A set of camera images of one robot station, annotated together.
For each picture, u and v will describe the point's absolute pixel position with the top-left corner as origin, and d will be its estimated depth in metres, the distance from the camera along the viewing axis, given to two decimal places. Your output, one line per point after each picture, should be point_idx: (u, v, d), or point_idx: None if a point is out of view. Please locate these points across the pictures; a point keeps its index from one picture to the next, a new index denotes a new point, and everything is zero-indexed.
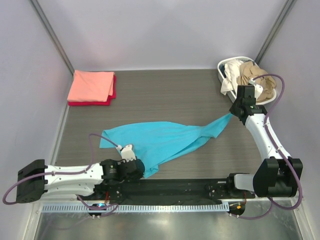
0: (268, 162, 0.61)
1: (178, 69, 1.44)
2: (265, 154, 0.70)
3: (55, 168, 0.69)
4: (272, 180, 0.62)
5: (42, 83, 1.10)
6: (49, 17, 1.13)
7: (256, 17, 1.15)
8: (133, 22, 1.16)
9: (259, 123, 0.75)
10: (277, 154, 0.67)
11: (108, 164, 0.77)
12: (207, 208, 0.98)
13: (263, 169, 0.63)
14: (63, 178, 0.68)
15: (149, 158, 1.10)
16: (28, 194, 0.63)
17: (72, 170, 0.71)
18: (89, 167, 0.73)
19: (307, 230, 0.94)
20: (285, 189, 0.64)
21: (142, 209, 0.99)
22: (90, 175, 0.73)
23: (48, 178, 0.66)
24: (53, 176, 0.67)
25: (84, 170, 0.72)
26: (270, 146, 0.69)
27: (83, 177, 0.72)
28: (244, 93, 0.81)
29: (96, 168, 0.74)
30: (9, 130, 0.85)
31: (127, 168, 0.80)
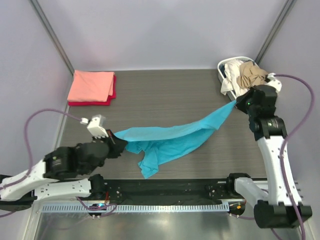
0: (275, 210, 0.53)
1: (178, 69, 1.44)
2: (271, 191, 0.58)
3: (7, 181, 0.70)
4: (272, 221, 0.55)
5: (42, 83, 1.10)
6: (49, 17, 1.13)
7: (256, 17, 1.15)
8: (133, 22, 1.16)
9: (274, 151, 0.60)
10: (286, 198, 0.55)
11: (52, 155, 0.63)
12: (207, 208, 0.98)
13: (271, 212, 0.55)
14: (11, 189, 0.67)
15: (150, 157, 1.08)
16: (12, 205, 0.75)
17: (19, 177, 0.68)
18: (31, 170, 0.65)
19: (307, 230, 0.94)
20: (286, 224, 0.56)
21: (142, 209, 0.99)
22: (33, 177, 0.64)
23: (3, 192, 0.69)
24: (6, 189, 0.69)
25: (26, 175, 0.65)
26: (282, 187, 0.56)
27: (28, 181, 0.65)
28: (264, 102, 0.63)
29: (37, 168, 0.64)
30: (9, 130, 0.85)
31: (80, 155, 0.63)
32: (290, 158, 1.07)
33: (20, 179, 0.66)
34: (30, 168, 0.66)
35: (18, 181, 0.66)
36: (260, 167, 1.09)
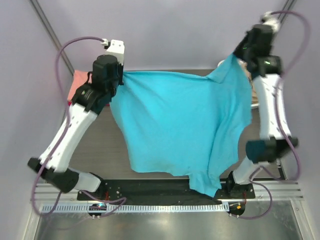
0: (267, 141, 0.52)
1: (178, 69, 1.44)
2: (263, 128, 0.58)
3: (46, 152, 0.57)
4: (262, 156, 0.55)
5: (41, 83, 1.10)
6: (48, 16, 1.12)
7: (256, 17, 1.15)
8: (133, 22, 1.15)
9: (272, 124, 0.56)
10: (277, 132, 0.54)
11: (78, 93, 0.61)
12: (207, 208, 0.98)
13: (258, 144, 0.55)
14: (61, 150, 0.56)
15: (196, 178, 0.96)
16: (62, 183, 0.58)
17: (57, 137, 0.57)
18: (69, 117, 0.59)
19: (307, 230, 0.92)
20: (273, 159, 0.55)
21: (142, 209, 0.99)
22: (76, 121, 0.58)
23: (52, 162, 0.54)
24: (52, 158, 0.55)
25: (67, 124, 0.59)
26: (272, 122, 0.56)
27: (73, 129, 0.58)
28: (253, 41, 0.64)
29: (72, 109, 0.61)
30: (10, 130, 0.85)
31: (97, 77, 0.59)
32: (290, 159, 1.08)
33: (63, 131, 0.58)
34: (66, 117, 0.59)
35: (62, 133, 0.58)
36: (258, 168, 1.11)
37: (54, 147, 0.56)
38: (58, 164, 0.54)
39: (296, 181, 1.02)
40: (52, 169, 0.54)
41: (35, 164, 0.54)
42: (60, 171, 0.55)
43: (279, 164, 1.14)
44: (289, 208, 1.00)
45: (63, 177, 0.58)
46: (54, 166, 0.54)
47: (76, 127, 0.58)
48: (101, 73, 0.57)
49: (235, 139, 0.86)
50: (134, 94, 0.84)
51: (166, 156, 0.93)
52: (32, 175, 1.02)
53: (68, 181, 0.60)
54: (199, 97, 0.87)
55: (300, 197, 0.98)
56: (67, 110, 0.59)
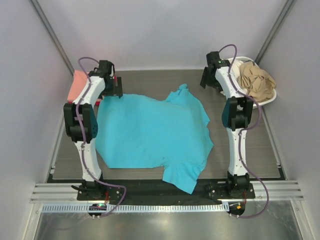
0: (230, 100, 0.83)
1: (178, 69, 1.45)
2: (228, 95, 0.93)
3: (77, 99, 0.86)
4: (233, 110, 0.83)
5: (42, 83, 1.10)
6: (49, 17, 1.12)
7: (256, 18, 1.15)
8: (133, 22, 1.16)
9: (232, 90, 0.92)
10: (237, 94, 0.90)
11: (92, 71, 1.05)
12: (207, 208, 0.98)
13: (226, 105, 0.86)
14: (89, 96, 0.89)
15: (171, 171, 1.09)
16: (90, 123, 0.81)
17: (85, 89, 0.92)
18: (90, 80, 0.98)
19: (307, 230, 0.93)
20: (242, 118, 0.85)
21: (142, 209, 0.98)
22: (95, 82, 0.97)
23: (85, 102, 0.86)
24: (84, 100, 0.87)
25: (89, 84, 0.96)
26: (232, 89, 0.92)
27: (94, 84, 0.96)
28: (212, 56, 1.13)
29: (91, 78, 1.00)
30: (10, 130, 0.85)
31: (103, 64, 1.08)
32: (290, 159, 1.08)
33: (87, 87, 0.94)
34: (88, 79, 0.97)
35: (86, 88, 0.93)
36: (258, 167, 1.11)
37: (85, 94, 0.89)
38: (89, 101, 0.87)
39: (296, 181, 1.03)
40: (85, 106, 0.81)
41: (69, 106, 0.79)
42: (91, 108, 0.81)
43: (279, 164, 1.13)
44: (289, 208, 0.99)
45: (93, 118, 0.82)
46: (87, 102, 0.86)
47: (96, 85, 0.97)
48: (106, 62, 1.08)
49: (196, 133, 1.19)
50: (110, 107, 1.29)
51: (145, 151, 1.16)
52: (32, 175, 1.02)
53: (93, 127, 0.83)
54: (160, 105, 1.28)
55: (300, 197, 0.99)
56: (88, 76, 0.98)
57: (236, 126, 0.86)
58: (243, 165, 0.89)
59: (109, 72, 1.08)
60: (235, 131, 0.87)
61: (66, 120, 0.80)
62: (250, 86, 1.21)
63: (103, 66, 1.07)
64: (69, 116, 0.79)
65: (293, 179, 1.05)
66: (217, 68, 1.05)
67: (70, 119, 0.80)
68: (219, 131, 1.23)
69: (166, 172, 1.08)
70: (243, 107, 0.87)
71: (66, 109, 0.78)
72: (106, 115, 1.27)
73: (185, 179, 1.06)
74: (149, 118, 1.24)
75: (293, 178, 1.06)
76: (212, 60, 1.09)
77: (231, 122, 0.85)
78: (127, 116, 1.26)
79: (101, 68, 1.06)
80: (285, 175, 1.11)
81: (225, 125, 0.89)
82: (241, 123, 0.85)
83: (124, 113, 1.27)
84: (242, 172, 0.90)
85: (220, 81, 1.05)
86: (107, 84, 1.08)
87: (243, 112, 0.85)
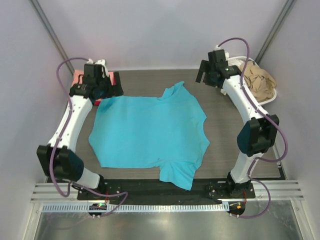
0: (250, 123, 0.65)
1: (179, 69, 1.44)
2: (245, 115, 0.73)
3: (55, 137, 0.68)
4: (253, 136, 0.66)
5: (41, 82, 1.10)
6: (48, 16, 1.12)
7: (256, 17, 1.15)
8: (132, 22, 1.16)
9: (250, 108, 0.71)
10: (256, 113, 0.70)
11: (74, 88, 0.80)
12: (207, 208, 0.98)
13: (245, 128, 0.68)
14: (69, 132, 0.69)
15: (166, 171, 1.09)
16: (71, 170, 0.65)
17: (64, 121, 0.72)
18: (71, 104, 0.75)
19: (307, 230, 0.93)
20: (266, 142, 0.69)
21: (142, 209, 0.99)
22: (78, 107, 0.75)
23: (62, 143, 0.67)
24: (62, 139, 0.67)
25: (70, 110, 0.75)
26: (250, 107, 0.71)
27: (76, 112, 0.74)
28: (216, 58, 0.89)
29: (73, 100, 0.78)
30: (10, 130, 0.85)
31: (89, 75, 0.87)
32: (290, 159, 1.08)
33: (67, 117, 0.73)
34: (69, 104, 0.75)
35: (66, 119, 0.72)
36: (258, 167, 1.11)
37: (64, 129, 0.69)
38: (68, 142, 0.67)
39: (297, 181, 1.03)
40: (63, 150, 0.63)
41: (44, 149, 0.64)
42: (70, 152, 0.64)
43: (279, 164, 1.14)
44: (289, 208, 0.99)
45: (74, 162, 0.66)
46: (65, 144, 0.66)
47: (79, 111, 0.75)
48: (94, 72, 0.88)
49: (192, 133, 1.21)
50: (113, 108, 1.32)
51: (143, 151, 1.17)
52: (32, 175, 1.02)
53: (75, 169, 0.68)
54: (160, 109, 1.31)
55: (300, 197, 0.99)
56: (69, 100, 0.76)
57: (254, 151, 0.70)
58: (247, 176, 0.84)
59: (97, 83, 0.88)
60: (250, 156, 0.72)
61: (42, 164, 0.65)
62: (250, 86, 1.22)
63: (90, 76, 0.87)
64: (44, 160, 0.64)
65: (293, 179, 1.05)
66: (225, 79, 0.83)
67: (46, 163, 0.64)
68: (219, 131, 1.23)
69: (162, 171, 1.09)
70: (264, 128, 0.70)
71: (39, 152, 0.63)
72: (109, 115, 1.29)
73: (181, 177, 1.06)
74: (149, 122, 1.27)
75: (293, 178, 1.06)
76: (216, 66, 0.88)
77: (251, 148, 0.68)
78: (129, 118, 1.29)
79: (87, 78, 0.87)
80: (285, 175, 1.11)
81: (242, 148, 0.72)
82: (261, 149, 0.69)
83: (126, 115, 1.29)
84: (243, 180, 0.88)
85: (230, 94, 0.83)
86: (95, 99, 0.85)
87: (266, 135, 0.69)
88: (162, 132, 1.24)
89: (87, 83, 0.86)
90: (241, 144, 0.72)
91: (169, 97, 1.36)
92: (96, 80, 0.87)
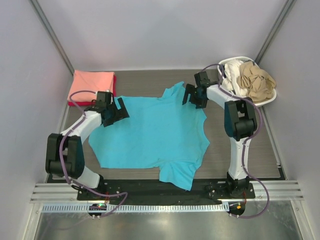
0: (228, 103, 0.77)
1: (178, 69, 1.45)
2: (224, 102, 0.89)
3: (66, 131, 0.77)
4: (234, 115, 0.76)
5: (42, 83, 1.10)
6: (49, 17, 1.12)
7: (256, 18, 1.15)
8: (132, 22, 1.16)
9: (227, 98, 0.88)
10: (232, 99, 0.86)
11: (90, 107, 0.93)
12: (207, 208, 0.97)
13: (226, 112, 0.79)
14: (80, 129, 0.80)
15: (166, 171, 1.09)
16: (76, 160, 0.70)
17: (77, 122, 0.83)
18: (85, 114, 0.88)
19: (307, 230, 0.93)
20: (248, 124, 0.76)
21: (142, 209, 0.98)
22: (90, 117, 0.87)
23: (74, 133, 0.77)
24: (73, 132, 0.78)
25: (83, 118, 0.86)
26: (227, 96, 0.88)
27: (87, 120, 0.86)
28: (200, 77, 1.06)
29: (87, 112, 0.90)
30: (10, 130, 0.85)
31: (100, 101, 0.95)
32: (290, 159, 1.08)
33: (80, 120, 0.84)
34: (83, 114, 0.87)
35: (78, 122, 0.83)
36: (258, 167, 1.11)
37: (76, 126, 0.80)
38: (79, 133, 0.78)
39: (296, 181, 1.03)
40: (73, 138, 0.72)
41: (56, 137, 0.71)
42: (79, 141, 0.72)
43: (279, 164, 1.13)
44: (289, 208, 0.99)
45: (79, 153, 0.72)
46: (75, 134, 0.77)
47: (91, 120, 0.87)
48: (104, 98, 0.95)
49: (193, 134, 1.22)
50: None
51: (143, 151, 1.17)
52: (32, 175, 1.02)
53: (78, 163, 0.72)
54: (162, 109, 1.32)
55: (300, 197, 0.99)
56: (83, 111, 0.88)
57: (241, 135, 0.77)
58: (244, 171, 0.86)
59: (106, 108, 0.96)
60: (239, 141, 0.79)
61: (49, 153, 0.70)
62: (250, 86, 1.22)
63: (102, 100, 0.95)
64: (52, 148, 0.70)
65: (293, 179, 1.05)
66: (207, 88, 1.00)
67: (53, 152, 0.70)
68: (219, 131, 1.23)
69: (162, 171, 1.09)
70: (244, 113, 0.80)
71: (50, 139, 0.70)
72: None
73: (181, 177, 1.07)
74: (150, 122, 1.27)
75: (293, 178, 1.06)
76: (201, 83, 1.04)
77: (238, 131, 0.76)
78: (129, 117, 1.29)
79: (99, 102, 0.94)
80: (285, 175, 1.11)
81: (230, 134, 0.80)
82: (246, 132, 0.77)
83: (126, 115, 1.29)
84: (241, 176, 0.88)
85: (214, 98, 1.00)
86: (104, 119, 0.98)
87: (247, 117, 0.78)
88: (161, 132, 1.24)
89: (98, 107, 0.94)
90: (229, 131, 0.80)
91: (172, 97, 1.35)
92: (106, 105, 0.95)
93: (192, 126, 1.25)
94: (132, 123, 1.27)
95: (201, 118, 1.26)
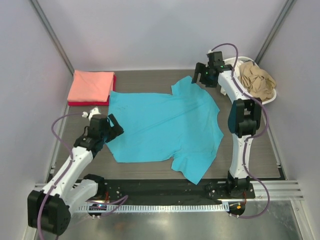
0: (236, 102, 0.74)
1: (179, 69, 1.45)
2: (233, 98, 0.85)
3: (49, 184, 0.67)
4: (240, 114, 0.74)
5: (41, 82, 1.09)
6: (48, 16, 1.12)
7: (256, 17, 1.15)
8: (132, 22, 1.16)
9: (238, 93, 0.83)
10: (242, 96, 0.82)
11: (79, 140, 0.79)
12: (207, 208, 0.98)
13: (232, 108, 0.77)
14: (65, 180, 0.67)
15: (178, 162, 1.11)
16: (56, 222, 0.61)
17: (62, 170, 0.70)
18: (72, 154, 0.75)
19: (307, 230, 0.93)
20: (251, 123, 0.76)
21: (142, 209, 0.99)
22: (79, 158, 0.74)
23: (56, 191, 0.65)
24: (56, 187, 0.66)
25: (71, 160, 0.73)
26: (237, 92, 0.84)
27: (75, 164, 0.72)
28: (214, 57, 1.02)
29: (76, 150, 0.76)
30: (10, 130, 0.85)
31: (94, 129, 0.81)
32: (290, 159, 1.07)
33: (66, 166, 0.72)
34: (70, 155, 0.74)
35: (64, 168, 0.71)
36: (258, 168, 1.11)
37: (59, 178, 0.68)
38: (61, 191, 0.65)
39: (297, 181, 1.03)
40: (54, 199, 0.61)
41: (35, 196, 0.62)
42: (61, 203, 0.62)
43: (279, 164, 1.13)
44: (289, 208, 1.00)
45: (61, 214, 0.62)
46: (57, 192, 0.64)
47: (80, 162, 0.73)
48: (97, 125, 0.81)
49: (202, 126, 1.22)
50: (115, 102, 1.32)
51: (152, 144, 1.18)
52: (32, 175, 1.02)
53: (61, 222, 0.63)
54: (167, 103, 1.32)
55: (300, 197, 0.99)
56: (70, 151, 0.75)
57: (243, 132, 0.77)
58: (244, 169, 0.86)
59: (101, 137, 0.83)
60: (241, 138, 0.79)
61: (31, 211, 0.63)
62: (250, 86, 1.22)
63: (95, 129, 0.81)
64: (33, 208, 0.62)
65: (293, 179, 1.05)
66: (219, 72, 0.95)
67: (35, 211, 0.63)
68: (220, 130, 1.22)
69: (174, 163, 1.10)
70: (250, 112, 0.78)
71: (30, 199, 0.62)
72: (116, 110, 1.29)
73: (192, 169, 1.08)
74: (157, 116, 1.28)
75: (293, 178, 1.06)
76: (214, 64, 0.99)
77: (239, 128, 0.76)
78: (136, 112, 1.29)
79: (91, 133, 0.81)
80: (285, 175, 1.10)
81: (231, 131, 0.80)
82: (248, 130, 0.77)
83: (132, 109, 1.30)
84: (242, 176, 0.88)
85: (223, 87, 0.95)
86: (98, 150, 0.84)
87: (251, 117, 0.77)
88: (166, 124, 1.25)
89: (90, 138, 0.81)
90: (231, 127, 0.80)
91: (178, 92, 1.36)
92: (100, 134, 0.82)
93: (199, 117, 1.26)
94: (133, 116, 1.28)
95: (213, 110, 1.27)
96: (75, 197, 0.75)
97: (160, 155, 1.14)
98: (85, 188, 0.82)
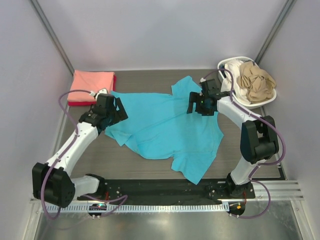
0: (246, 124, 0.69)
1: (178, 69, 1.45)
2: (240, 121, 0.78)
3: (53, 158, 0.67)
4: (254, 137, 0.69)
5: (41, 82, 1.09)
6: (48, 16, 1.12)
7: (256, 17, 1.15)
8: (132, 22, 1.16)
9: (243, 115, 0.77)
10: (250, 117, 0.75)
11: (85, 116, 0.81)
12: (207, 208, 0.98)
13: (243, 131, 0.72)
14: (69, 154, 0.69)
15: (179, 162, 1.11)
16: (60, 194, 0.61)
17: (66, 144, 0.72)
18: (78, 129, 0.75)
19: (307, 230, 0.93)
20: (269, 146, 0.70)
21: (142, 209, 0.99)
22: (84, 133, 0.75)
23: (60, 164, 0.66)
24: (60, 161, 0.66)
25: (76, 134, 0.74)
26: (243, 114, 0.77)
27: (80, 138, 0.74)
28: (208, 86, 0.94)
29: (81, 126, 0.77)
30: (9, 130, 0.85)
31: (100, 105, 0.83)
32: (290, 159, 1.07)
33: (71, 140, 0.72)
34: (76, 129, 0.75)
35: (69, 142, 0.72)
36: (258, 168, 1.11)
37: (64, 151, 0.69)
38: (65, 164, 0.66)
39: (297, 181, 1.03)
40: (59, 172, 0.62)
41: (40, 168, 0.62)
42: (66, 176, 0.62)
43: (279, 164, 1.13)
44: (289, 208, 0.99)
45: (66, 186, 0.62)
46: (62, 166, 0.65)
47: (84, 137, 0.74)
48: (104, 102, 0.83)
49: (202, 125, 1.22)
50: None
51: (153, 143, 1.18)
52: None
53: (65, 195, 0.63)
54: (168, 103, 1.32)
55: (300, 197, 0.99)
56: (75, 126, 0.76)
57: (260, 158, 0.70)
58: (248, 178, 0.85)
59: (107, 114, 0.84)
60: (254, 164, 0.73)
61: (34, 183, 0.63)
62: (250, 86, 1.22)
63: (102, 106, 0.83)
64: (37, 180, 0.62)
65: (293, 179, 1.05)
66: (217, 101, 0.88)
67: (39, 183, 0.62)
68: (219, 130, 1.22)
69: (175, 163, 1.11)
70: (263, 133, 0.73)
71: (35, 171, 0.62)
72: None
73: (192, 169, 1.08)
74: (157, 115, 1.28)
75: (293, 178, 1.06)
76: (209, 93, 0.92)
77: (256, 151, 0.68)
78: (136, 112, 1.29)
79: (98, 108, 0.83)
80: (285, 175, 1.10)
81: (246, 158, 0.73)
82: (266, 155, 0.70)
83: (133, 109, 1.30)
84: (244, 182, 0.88)
85: (225, 112, 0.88)
86: (102, 128, 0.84)
87: (267, 138, 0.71)
88: (166, 123, 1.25)
89: (96, 113, 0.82)
90: (244, 153, 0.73)
91: (178, 91, 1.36)
92: (106, 111, 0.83)
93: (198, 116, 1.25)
94: (134, 115, 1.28)
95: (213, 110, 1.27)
96: (78, 183, 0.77)
97: (160, 155, 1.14)
98: (87, 179, 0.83)
